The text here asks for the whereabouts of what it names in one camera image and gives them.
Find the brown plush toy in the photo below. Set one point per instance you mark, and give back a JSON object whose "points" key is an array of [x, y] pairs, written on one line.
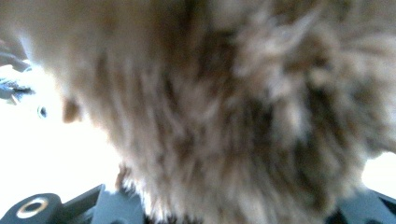
{"points": [[218, 102]]}

